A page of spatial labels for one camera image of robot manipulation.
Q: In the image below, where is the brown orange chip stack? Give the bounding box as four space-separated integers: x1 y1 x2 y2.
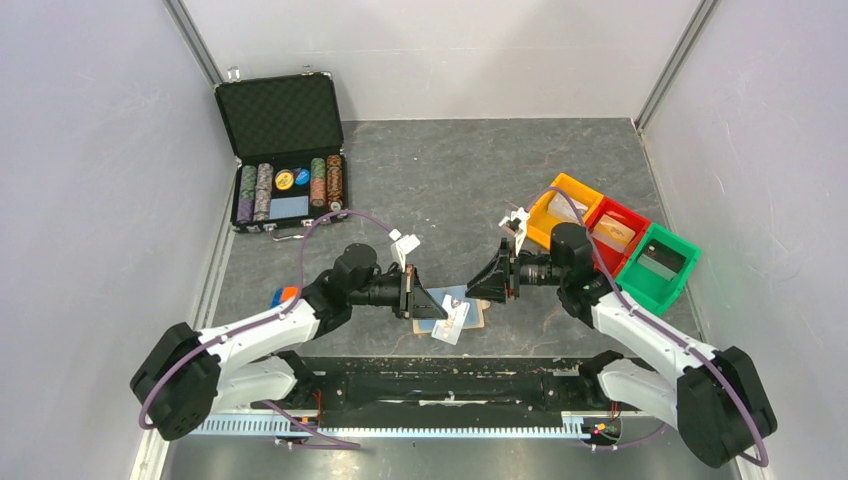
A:
326 155 344 210

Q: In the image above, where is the aluminium frame post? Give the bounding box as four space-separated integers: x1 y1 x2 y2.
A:
633 0 720 136
163 0 224 85

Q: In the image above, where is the blue dealer button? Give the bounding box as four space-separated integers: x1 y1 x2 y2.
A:
293 168 311 186

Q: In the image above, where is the green orange chip stack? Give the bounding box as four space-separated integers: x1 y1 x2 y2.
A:
310 157 327 208

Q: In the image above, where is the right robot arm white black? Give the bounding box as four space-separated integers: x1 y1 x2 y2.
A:
466 212 778 468

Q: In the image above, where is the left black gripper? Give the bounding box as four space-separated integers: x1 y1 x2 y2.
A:
349 265 447 320

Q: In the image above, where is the card deck in green bin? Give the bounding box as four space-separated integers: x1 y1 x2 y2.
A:
637 240 686 281

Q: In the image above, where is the beige leather card holder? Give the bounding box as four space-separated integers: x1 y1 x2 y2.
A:
412 285 490 339

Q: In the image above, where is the yellow plastic bin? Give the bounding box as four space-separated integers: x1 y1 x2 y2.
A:
525 173 604 249

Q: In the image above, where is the orange blue toy block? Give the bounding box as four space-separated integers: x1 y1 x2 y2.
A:
269 286 299 308

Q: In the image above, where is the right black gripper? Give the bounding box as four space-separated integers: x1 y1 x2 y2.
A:
465 238 568 304

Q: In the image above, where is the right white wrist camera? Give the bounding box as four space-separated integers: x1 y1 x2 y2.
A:
498 207 530 254

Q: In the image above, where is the grey purple chip stack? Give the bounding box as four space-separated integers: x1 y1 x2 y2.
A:
253 163 274 221

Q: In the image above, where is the black poker chip case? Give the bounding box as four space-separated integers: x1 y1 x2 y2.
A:
213 71 350 233

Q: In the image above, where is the green purple chip stack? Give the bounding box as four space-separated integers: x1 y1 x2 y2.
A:
236 165 258 224

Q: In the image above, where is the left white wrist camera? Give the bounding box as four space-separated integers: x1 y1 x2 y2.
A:
388 229 421 269

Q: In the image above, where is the white credit card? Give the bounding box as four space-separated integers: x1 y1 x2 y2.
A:
431 295 470 345

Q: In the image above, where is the blue playing card deck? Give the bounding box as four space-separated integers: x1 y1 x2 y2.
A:
269 196 310 219

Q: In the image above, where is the right aluminium frame post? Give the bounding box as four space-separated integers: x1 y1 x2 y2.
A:
633 0 720 136

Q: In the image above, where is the red plastic bin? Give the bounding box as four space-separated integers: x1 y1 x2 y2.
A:
587 197 652 277

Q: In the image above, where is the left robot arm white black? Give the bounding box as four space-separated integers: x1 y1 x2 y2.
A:
130 243 447 441

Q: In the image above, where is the card deck in red bin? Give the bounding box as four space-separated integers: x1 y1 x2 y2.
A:
592 214 636 253

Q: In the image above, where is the white slotted cable duct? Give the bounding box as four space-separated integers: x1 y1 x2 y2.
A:
191 413 590 440

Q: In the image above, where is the yellow dealer button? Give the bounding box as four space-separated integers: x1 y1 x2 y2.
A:
274 169 295 191

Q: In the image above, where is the green plastic bin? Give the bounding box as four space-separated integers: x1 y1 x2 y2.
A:
616 223 701 316

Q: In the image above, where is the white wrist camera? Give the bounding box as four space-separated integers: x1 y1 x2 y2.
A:
388 229 421 269
498 207 530 254

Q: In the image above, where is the left aluminium frame post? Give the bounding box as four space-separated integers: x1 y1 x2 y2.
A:
163 0 224 85

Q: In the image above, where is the card deck in yellow bin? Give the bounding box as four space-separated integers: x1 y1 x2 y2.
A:
547 193 589 224

